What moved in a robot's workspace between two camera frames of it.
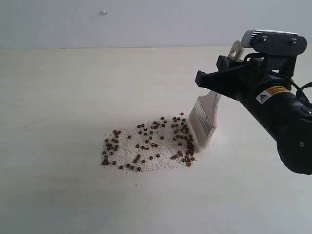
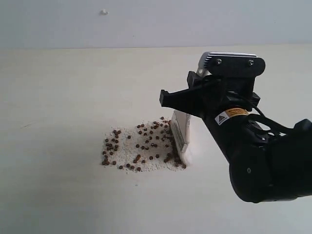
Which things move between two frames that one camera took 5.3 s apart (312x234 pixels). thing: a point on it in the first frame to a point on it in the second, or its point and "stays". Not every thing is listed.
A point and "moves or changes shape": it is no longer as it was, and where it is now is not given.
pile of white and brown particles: (165, 142) stays
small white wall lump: (103, 12) stays
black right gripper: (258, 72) to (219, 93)
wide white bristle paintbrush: (203, 119) moves or changes shape
